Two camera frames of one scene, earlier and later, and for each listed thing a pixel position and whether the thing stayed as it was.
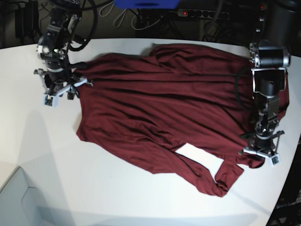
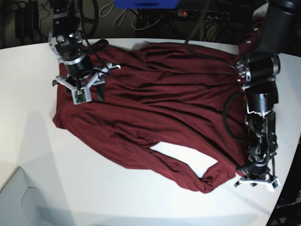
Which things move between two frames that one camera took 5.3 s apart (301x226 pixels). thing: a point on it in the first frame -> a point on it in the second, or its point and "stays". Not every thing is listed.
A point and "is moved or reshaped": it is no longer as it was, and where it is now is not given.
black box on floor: [27, 20] stays
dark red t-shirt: [152, 105] is moved or reshaped
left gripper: [63, 75] -> [78, 63]
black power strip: [210, 14] stays
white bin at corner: [20, 205] stays
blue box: [146, 4] stays
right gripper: [256, 142] -> [258, 170]
